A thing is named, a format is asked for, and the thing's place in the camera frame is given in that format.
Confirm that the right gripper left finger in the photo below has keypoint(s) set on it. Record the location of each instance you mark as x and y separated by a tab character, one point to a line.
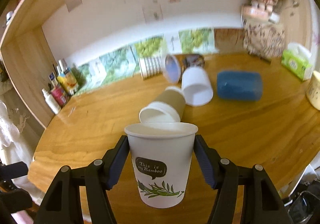
62	204

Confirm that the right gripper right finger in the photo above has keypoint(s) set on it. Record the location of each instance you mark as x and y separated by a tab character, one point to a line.
261	202

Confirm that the white bamboo print paper cup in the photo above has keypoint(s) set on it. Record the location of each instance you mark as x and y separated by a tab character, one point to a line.
161	156

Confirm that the blue plastic cup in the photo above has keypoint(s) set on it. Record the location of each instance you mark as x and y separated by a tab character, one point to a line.
239	85

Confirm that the plain white paper cup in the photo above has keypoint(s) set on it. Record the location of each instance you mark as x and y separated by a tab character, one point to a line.
196	86

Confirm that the brown sleeve paper cup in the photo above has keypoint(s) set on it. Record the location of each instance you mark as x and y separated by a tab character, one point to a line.
168	107

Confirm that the checkered paper cup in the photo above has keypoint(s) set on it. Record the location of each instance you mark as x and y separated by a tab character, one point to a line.
150	67

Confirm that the dark patterned cup blue inside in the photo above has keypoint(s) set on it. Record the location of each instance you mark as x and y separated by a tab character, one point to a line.
173	66

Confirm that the white lace cloth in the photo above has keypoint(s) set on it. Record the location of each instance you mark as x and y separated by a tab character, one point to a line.
13	146

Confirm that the white spray bottle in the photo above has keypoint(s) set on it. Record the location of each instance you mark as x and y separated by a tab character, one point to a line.
51	102

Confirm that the pink red can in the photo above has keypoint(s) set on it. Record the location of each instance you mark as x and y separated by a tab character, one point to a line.
59	95

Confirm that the wooden bookshelf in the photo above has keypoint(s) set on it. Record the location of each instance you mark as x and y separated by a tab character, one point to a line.
41	32

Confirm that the cream ceramic mug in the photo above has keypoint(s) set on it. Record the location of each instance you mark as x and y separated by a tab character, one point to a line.
313	90

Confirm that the yellow orange carton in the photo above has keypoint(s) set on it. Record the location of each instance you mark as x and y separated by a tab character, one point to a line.
67	80

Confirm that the green tissue box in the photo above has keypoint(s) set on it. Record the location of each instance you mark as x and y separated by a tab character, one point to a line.
296	58

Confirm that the letter print fabric bag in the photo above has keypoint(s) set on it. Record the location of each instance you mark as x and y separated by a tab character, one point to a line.
264	39

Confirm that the pink round box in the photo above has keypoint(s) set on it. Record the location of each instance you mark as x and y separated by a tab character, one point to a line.
253	12

